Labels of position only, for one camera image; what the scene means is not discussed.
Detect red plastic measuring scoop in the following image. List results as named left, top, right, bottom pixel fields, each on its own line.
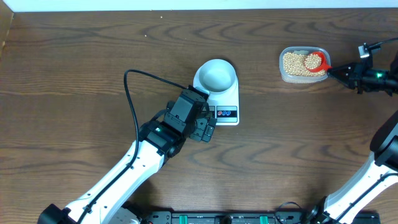
left=303, top=52, right=332, bottom=73

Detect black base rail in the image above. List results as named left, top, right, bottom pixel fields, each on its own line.
left=124, top=202, right=381, bottom=224

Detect clear container of soybeans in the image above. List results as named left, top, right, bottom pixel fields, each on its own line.
left=279, top=47, right=331, bottom=83

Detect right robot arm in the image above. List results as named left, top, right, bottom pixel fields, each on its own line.
left=302, top=56, right=397, bottom=223

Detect white digital kitchen scale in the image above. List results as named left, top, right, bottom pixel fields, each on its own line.
left=193, top=69, right=240, bottom=126

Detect light grey round bowl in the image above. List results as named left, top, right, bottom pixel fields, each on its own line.
left=198, top=59, right=237, bottom=92

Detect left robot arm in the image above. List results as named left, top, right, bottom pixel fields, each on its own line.
left=37, top=86, right=216, bottom=223

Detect cardboard box edge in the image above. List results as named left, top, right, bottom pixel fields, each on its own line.
left=0, top=0, right=14, bottom=55

